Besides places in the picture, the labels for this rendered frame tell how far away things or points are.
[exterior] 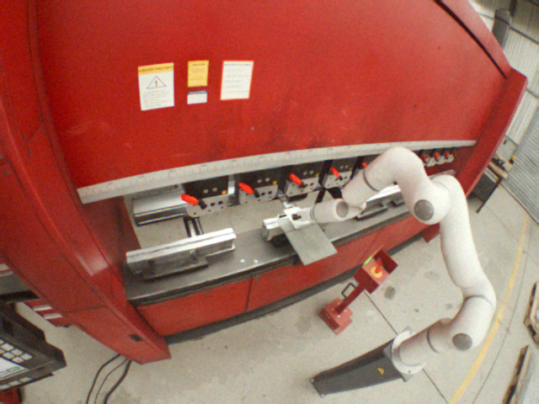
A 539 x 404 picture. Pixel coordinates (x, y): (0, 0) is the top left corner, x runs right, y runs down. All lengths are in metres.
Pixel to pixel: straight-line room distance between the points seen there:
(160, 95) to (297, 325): 1.80
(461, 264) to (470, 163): 2.22
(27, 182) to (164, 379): 1.61
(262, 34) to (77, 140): 0.55
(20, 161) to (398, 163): 0.86
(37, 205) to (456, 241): 0.97
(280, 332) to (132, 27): 1.93
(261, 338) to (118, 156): 1.59
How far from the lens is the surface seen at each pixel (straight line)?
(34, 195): 0.56
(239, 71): 0.67
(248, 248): 1.19
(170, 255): 1.08
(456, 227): 0.71
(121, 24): 0.62
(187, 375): 1.87
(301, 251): 1.07
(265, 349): 1.90
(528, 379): 3.55
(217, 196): 0.87
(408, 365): 1.06
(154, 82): 0.63
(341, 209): 0.91
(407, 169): 0.67
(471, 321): 0.74
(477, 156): 2.83
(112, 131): 0.68
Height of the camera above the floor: 1.84
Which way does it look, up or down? 43 degrees down
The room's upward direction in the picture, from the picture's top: 12 degrees clockwise
